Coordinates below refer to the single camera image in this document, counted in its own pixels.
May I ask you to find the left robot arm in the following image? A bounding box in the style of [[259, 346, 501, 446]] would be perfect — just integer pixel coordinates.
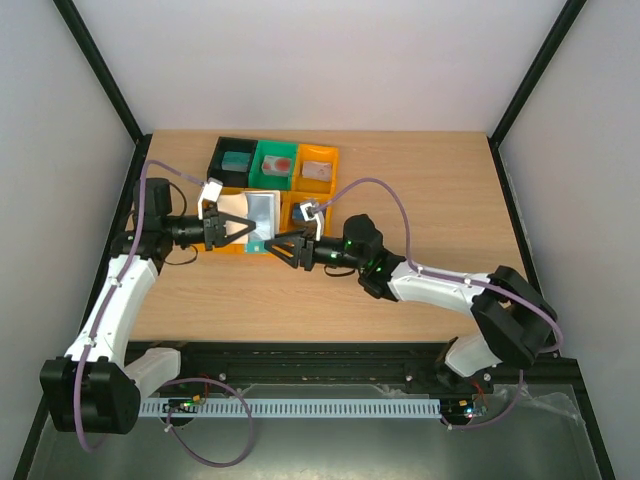
[[40, 178, 255, 434]]

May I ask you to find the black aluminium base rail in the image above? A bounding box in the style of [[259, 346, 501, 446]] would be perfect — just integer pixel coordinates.
[[124, 341, 586, 396]]

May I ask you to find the green storage bin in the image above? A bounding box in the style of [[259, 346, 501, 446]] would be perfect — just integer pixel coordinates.
[[248, 140, 298, 190]]

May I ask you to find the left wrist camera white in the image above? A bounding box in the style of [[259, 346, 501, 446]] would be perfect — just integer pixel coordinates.
[[197, 178, 223, 220]]

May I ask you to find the yellow bin back right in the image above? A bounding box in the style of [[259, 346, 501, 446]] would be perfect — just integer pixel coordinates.
[[291, 144, 339, 194]]

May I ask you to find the black frame post right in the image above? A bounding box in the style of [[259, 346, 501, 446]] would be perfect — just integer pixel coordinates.
[[489, 0, 589, 146]]

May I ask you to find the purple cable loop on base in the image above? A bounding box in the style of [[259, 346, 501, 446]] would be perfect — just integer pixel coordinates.
[[162, 377, 255, 469]]

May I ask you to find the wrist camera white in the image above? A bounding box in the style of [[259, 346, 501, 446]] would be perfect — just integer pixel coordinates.
[[299, 199, 325, 241], [197, 178, 223, 220]]

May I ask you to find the blue card stack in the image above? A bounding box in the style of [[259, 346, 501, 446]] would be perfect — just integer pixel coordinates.
[[291, 203, 306, 225]]

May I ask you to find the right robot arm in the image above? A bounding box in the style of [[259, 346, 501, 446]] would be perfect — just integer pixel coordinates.
[[265, 214, 557, 392]]

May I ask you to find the black frame post left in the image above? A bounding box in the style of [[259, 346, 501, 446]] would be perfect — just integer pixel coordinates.
[[52, 0, 151, 146]]

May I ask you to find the white slotted cable duct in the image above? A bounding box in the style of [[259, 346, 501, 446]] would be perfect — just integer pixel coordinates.
[[139, 398, 441, 419]]

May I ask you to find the yellow bin front right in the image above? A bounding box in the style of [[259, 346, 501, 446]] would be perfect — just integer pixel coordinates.
[[279, 191, 331, 237]]

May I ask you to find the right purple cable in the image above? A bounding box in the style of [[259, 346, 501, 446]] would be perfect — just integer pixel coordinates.
[[314, 177, 565, 354]]

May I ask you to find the yellow bin front left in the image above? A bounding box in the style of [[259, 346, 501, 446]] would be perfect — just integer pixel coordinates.
[[188, 187, 244, 254]]

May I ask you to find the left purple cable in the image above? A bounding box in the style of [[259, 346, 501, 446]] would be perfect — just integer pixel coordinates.
[[74, 159, 211, 451]]

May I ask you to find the yellow bin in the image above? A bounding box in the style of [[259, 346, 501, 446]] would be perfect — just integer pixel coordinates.
[[279, 191, 331, 237], [188, 187, 244, 254], [291, 144, 339, 194], [244, 189, 283, 257]]

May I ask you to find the teal card stack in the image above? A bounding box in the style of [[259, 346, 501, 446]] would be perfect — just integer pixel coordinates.
[[221, 151, 251, 172]]

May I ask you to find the teal green credit card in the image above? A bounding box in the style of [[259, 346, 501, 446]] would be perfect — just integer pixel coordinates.
[[245, 240, 268, 255]]

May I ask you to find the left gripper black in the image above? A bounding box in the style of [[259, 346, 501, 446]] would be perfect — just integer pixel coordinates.
[[163, 208, 255, 251]]

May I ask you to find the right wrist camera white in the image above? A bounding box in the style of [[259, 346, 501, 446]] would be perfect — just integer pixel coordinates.
[[299, 199, 325, 241]]

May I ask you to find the white pink card stack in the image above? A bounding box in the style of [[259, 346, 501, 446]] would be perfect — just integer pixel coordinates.
[[301, 161, 333, 182]]

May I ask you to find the white red card stack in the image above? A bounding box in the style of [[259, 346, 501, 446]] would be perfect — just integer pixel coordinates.
[[261, 155, 293, 177]]

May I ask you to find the black frame post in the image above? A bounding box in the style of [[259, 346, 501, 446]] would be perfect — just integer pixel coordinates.
[[52, 0, 151, 146], [489, 0, 589, 146]]

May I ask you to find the black storage bin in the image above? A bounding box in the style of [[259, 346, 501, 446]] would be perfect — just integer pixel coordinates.
[[207, 136, 258, 188]]

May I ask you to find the yellow bin front middle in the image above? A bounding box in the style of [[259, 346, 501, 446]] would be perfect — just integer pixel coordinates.
[[244, 189, 283, 257]]

